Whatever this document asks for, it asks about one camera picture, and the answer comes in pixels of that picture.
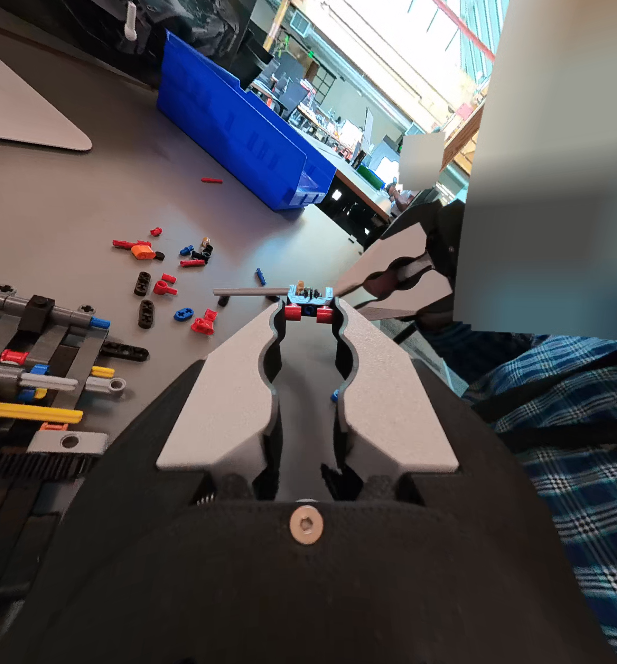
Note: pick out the person's right forearm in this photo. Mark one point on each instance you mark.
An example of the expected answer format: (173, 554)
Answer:
(474, 352)

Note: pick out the orange lego connector block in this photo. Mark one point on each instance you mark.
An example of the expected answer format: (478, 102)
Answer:
(142, 252)

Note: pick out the large lego technic chassis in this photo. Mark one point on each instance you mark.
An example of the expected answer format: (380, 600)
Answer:
(44, 332)

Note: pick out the long blue lego pin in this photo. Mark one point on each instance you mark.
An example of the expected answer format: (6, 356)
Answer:
(260, 277)

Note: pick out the plain blue storage bin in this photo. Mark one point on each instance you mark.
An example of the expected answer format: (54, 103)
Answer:
(225, 119)

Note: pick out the person's right hand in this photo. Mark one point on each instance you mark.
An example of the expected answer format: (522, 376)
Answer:
(383, 284)

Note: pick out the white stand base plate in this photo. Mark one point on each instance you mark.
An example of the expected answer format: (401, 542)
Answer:
(13, 114)

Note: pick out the blue two-hole lego beam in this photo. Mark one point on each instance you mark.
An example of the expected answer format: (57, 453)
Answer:
(184, 314)

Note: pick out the long red lego pin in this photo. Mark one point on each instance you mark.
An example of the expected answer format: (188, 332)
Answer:
(192, 263)

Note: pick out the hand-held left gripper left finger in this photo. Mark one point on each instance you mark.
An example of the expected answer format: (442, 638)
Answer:
(220, 410)

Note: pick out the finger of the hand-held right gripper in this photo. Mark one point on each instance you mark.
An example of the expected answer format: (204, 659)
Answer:
(417, 298)
(391, 249)

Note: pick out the small black lego subassembly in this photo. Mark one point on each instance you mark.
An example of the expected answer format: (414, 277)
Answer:
(308, 298)

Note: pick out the red lego pin connector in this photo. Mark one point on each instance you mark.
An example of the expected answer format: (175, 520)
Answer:
(163, 288)

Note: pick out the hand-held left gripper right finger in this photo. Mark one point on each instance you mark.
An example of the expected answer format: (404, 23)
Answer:
(396, 415)

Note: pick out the person's blue plaid shirt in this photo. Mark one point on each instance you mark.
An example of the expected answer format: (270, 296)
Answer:
(588, 493)

